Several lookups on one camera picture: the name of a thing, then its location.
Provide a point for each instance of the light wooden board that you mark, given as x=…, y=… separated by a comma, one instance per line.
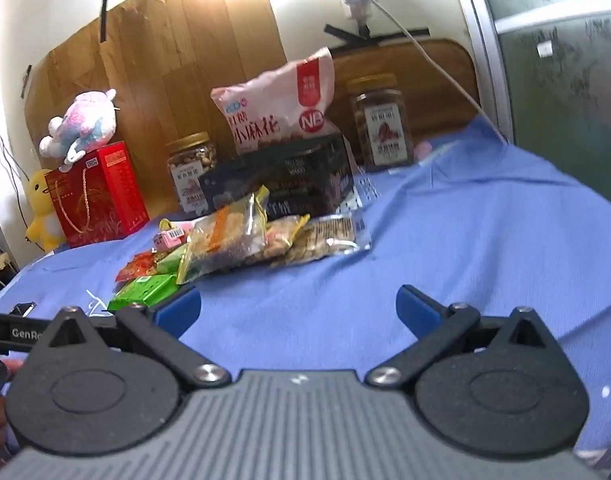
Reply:
x=185, y=60

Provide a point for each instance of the dark snack jar gold lid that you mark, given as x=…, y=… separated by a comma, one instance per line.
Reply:
x=383, y=130

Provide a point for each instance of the red snack packet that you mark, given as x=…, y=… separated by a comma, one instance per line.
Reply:
x=135, y=266

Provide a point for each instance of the blue bed sheet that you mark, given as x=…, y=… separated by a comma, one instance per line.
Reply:
x=435, y=235

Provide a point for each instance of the crossed black tape strips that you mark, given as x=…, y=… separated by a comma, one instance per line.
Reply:
x=365, y=35

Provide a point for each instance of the dark cardboard box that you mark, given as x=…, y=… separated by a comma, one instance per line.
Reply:
x=295, y=180

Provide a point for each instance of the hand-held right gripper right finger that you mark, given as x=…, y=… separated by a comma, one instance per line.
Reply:
x=415, y=307

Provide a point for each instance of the light green packet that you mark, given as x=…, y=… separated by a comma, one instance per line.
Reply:
x=168, y=262

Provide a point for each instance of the small pink object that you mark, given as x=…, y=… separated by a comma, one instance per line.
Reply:
x=423, y=150

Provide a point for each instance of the yellow-edged clear mixed packet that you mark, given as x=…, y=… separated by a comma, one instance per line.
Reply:
x=220, y=240

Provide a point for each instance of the dark wooden headboard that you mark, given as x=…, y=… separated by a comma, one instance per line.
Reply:
x=435, y=90

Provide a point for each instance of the clear seed packet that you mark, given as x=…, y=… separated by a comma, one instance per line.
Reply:
x=320, y=240

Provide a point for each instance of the red gift box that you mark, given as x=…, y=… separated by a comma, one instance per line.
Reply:
x=105, y=195

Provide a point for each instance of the clear nut jar gold lid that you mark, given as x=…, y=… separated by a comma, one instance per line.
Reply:
x=190, y=165

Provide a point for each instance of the dotted dark cloth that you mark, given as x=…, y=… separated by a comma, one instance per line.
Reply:
x=605, y=420

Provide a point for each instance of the green snack packet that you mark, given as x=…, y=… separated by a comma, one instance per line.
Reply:
x=140, y=290

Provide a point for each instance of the pink white snack bag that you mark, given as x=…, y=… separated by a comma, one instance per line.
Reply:
x=285, y=105

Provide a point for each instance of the yellow duck plush toy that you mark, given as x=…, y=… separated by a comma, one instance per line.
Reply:
x=38, y=200

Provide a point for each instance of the small pink packet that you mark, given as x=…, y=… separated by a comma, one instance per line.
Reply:
x=168, y=237

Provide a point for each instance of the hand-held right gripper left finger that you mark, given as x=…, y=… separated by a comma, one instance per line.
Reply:
x=178, y=307

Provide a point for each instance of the frosted glass door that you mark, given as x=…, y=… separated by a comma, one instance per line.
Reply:
x=560, y=60

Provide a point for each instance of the pink white plush toy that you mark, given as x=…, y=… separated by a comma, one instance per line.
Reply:
x=85, y=120

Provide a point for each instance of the black tape strip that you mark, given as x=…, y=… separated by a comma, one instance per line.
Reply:
x=103, y=20

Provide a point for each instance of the peanut packet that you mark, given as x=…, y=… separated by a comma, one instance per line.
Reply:
x=280, y=237

